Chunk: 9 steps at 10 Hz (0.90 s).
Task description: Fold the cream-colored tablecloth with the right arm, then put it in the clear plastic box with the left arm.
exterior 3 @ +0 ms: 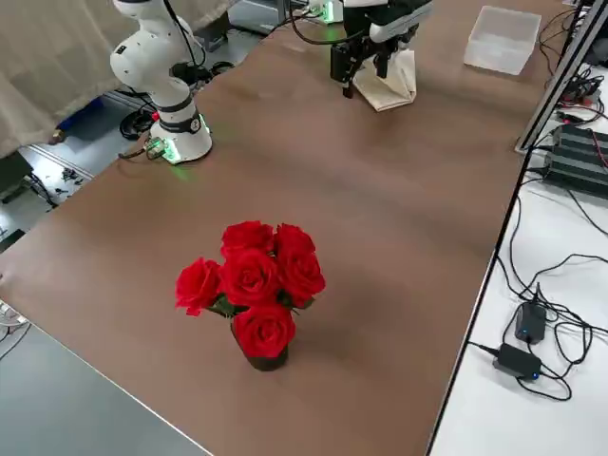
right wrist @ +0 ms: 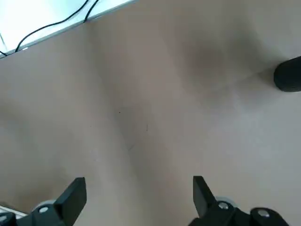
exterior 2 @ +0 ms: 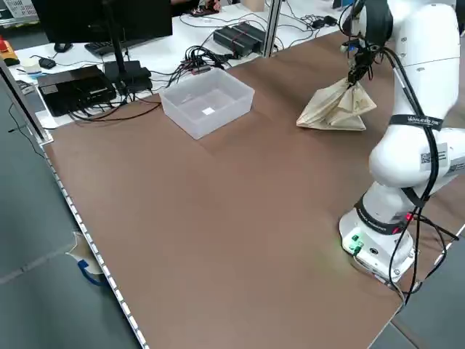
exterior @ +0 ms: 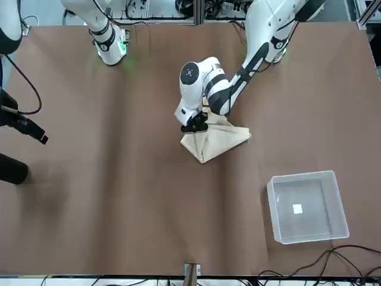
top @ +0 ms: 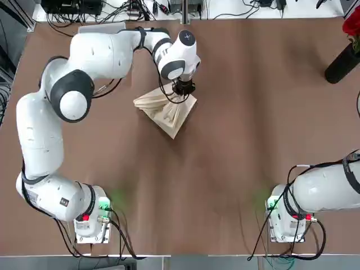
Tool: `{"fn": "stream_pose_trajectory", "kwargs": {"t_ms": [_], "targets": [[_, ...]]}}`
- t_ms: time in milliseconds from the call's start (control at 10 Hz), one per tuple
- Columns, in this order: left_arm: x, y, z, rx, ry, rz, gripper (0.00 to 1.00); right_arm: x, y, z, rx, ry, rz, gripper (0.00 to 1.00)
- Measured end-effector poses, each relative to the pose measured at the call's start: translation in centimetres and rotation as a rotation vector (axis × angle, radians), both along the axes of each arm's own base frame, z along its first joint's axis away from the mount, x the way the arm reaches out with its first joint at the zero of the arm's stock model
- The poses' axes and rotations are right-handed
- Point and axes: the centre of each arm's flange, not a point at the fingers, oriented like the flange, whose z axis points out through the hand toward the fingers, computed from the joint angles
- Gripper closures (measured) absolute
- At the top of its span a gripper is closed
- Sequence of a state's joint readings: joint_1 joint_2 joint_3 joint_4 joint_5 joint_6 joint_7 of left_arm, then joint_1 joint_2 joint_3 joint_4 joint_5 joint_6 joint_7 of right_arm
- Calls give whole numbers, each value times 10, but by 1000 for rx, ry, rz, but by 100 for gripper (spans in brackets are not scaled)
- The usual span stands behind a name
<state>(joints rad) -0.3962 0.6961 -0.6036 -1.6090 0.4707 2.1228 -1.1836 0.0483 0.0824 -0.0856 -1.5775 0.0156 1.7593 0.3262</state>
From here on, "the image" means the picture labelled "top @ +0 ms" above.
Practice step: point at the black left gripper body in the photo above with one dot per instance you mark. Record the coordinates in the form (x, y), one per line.
(184, 86)

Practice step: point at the cream tablecloth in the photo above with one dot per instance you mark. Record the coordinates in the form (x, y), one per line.
(168, 118)

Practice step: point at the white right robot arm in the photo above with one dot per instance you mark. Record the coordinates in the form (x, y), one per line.
(317, 191)

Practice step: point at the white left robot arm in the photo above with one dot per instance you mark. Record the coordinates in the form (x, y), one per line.
(39, 135)

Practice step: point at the black finned electronics box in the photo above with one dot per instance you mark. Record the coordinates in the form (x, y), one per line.
(175, 2)

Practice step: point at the black flat box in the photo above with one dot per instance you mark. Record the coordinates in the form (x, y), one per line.
(70, 7)

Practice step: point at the white desk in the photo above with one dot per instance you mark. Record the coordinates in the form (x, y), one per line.
(225, 11)

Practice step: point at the black power adapter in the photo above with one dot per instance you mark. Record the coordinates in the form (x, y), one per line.
(264, 2)
(281, 4)

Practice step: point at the black vase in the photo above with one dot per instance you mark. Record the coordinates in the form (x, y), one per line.
(340, 67)

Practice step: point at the red rose bouquet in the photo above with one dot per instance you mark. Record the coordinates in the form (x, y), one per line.
(353, 25)

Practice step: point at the aluminium frame post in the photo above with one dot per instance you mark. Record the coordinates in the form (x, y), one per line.
(186, 12)

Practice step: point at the aluminium frame rail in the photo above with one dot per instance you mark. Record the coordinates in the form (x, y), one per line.
(31, 25)

